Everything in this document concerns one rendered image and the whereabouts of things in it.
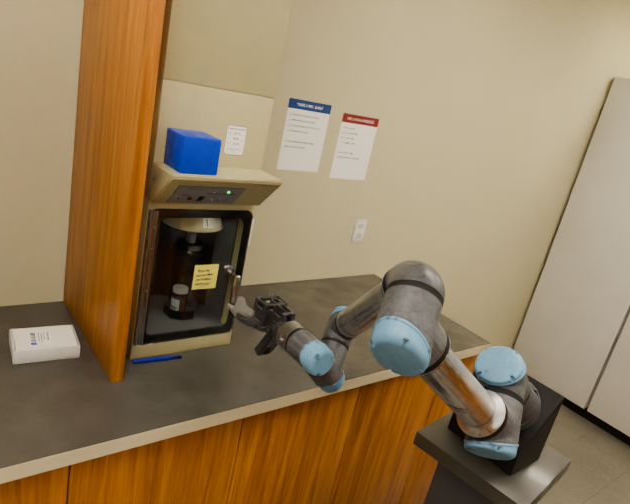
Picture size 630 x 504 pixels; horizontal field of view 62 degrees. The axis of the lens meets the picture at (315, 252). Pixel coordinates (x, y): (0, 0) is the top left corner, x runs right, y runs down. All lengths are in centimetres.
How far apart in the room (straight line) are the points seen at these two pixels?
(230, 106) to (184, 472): 97
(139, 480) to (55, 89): 109
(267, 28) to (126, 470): 116
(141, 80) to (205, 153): 22
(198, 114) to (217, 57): 15
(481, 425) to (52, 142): 140
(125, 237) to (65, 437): 46
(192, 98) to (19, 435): 86
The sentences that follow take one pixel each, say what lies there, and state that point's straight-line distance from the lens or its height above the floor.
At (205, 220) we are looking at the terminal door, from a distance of 148.
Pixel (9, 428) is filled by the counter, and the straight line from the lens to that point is 138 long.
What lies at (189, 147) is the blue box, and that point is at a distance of 129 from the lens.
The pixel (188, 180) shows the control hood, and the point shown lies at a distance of 131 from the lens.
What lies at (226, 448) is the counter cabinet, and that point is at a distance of 158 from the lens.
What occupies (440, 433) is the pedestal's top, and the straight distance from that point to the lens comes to 159.
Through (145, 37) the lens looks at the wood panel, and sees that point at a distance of 126.
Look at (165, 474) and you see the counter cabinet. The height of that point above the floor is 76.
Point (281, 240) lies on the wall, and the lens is 223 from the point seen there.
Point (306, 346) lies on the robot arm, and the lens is 127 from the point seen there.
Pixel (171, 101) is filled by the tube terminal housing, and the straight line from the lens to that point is 138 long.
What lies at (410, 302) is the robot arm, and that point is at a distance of 101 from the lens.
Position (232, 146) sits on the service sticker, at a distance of 147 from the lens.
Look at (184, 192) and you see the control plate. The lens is 136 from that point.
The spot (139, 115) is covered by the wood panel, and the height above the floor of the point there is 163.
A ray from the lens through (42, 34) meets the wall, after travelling 172.
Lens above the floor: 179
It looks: 18 degrees down
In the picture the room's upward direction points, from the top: 13 degrees clockwise
